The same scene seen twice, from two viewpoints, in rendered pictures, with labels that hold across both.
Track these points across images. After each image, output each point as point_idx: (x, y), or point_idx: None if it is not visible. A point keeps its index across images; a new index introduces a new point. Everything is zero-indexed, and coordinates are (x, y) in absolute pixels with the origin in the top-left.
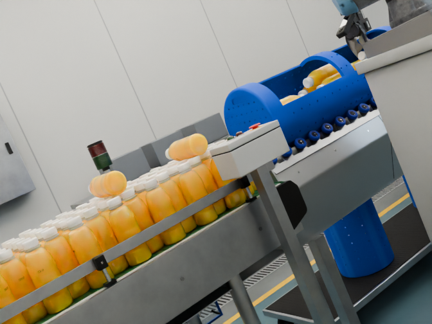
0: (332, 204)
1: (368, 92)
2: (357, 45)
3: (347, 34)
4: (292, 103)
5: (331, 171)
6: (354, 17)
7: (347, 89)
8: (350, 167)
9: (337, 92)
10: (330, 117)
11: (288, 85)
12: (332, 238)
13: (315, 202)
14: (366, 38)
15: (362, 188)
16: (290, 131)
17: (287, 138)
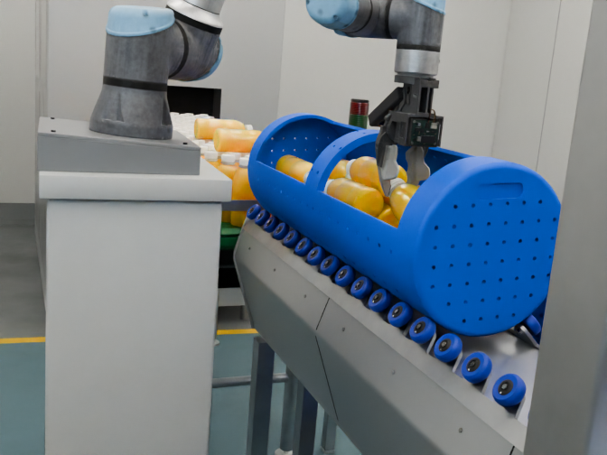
0: (271, 328)
1: (332, 246)
2: (419, 163)
3: (369, 125)
4: (259, 166)
5: (260, 285)
6: (396, 98)
7: (301, 208)
8: (277, 310)
9: (291, 199)
10: (298, 229)
11: (406, 162)
12: None
13: (256, 299)
14: (376, 155)
15: (297, 360)
16: (260, 199)
17: (262, 204)
